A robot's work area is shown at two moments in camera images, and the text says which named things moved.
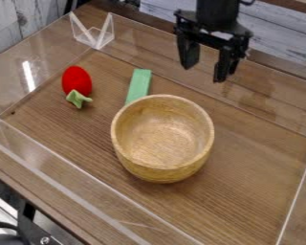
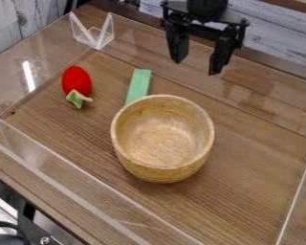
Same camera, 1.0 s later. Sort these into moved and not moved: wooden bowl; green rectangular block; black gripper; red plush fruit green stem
Moved: black gripper
Not moved: wooden bowl; red plush fruit green stem; green rectangular block
